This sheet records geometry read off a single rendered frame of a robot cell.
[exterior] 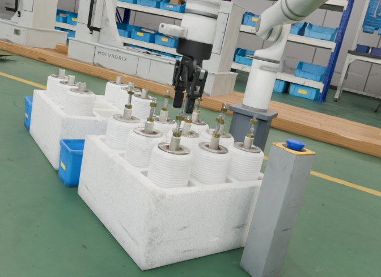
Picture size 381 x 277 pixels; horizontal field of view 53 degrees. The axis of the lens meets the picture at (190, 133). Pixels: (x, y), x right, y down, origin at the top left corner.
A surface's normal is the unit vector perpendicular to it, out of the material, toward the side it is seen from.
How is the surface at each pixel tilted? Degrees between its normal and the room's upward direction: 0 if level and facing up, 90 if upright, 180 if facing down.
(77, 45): 90
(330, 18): 90
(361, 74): 90
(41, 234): 0
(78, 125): 90
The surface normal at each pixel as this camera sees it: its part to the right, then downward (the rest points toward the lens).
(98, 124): 0.54, 0.32
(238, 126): -0.41, 0.15
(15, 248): 0.20, -0.95
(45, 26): 0.89, 0.28
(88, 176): -0.79, -0.01
